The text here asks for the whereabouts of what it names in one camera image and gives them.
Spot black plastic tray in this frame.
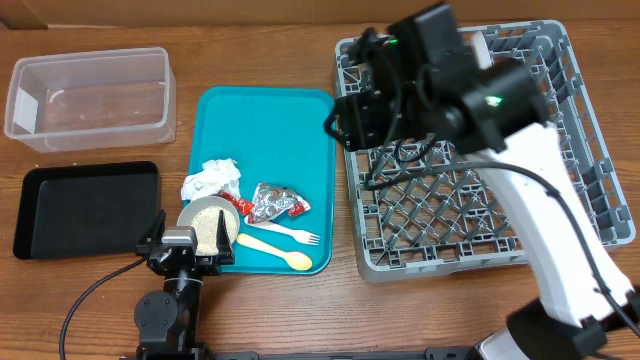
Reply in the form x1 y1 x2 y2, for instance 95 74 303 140
13 161 161 260

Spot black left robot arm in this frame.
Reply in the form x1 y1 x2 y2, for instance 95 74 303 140
134 211 235 360

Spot white plastic fork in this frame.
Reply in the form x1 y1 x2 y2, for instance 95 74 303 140
245 220 321 246

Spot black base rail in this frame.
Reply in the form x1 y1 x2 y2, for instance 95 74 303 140
122 346 481 360

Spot grey bowl of rice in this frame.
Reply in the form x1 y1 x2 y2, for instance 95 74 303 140
177 196 240 256

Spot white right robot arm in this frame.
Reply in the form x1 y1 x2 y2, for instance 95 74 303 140
324 2 639 359

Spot red ketchup packet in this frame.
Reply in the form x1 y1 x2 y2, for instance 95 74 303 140
218 191 254 216

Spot teal serving tray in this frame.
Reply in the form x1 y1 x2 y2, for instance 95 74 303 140
188 86 336 275

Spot grey dishwasher rack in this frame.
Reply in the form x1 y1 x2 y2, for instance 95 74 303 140
345 20 636 282

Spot grey round plate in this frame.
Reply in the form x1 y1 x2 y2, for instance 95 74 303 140
470 31 494 70

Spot crumpled white napkin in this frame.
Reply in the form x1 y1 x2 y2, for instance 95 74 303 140
181 158 241 201

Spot yellow plastic spoon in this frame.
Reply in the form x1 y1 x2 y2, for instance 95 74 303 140
236 233 313 271

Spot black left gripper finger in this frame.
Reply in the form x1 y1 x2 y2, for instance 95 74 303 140
136 209 166 250
216 210 235 264

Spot clear plastic bin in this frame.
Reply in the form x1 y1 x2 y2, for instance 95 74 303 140
4 47 176 153

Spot silver foil wrapper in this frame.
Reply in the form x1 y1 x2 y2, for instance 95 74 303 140
247 182 311 224

